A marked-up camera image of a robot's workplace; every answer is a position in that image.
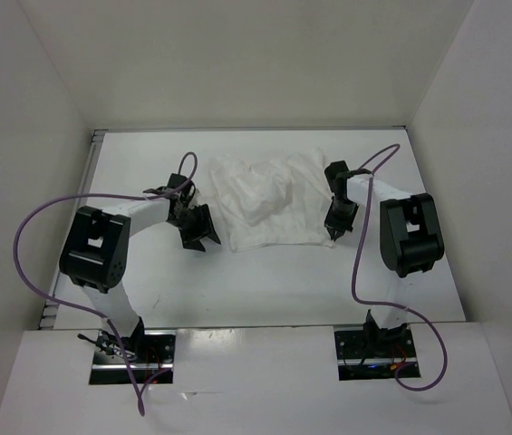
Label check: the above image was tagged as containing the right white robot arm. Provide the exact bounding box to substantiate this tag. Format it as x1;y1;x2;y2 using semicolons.
324;165;445;359

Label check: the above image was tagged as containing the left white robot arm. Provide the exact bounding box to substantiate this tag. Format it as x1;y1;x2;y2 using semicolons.
59;185;220;363

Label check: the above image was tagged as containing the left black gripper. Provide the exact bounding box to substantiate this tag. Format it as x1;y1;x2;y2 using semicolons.
168;203;220;252

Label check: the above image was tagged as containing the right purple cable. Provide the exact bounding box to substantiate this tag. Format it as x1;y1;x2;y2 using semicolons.
350;143;449;391

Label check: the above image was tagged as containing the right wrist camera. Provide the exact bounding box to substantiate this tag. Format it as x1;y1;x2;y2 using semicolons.
324;160;350;198

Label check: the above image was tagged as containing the purple cable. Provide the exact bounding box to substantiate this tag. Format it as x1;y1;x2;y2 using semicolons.
350;143;449;391
13;151;200;417

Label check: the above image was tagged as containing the white skirt cloth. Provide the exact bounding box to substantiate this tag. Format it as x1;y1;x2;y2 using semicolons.
208;148;333;252

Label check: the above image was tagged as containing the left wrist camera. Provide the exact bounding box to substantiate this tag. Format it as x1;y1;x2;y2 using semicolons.
166;173;195;196

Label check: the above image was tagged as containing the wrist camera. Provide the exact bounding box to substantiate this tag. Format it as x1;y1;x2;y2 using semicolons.
166;173;195;196
324;160;350;198

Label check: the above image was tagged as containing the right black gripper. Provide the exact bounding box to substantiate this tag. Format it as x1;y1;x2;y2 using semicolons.
325;198;361;241

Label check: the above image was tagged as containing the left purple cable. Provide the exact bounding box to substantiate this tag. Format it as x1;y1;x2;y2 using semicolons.
13;151;200;417

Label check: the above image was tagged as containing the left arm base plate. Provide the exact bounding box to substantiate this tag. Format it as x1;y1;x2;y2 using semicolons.
89;330;177;385

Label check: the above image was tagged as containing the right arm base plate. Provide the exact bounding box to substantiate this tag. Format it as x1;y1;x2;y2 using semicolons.
333;327;420;381

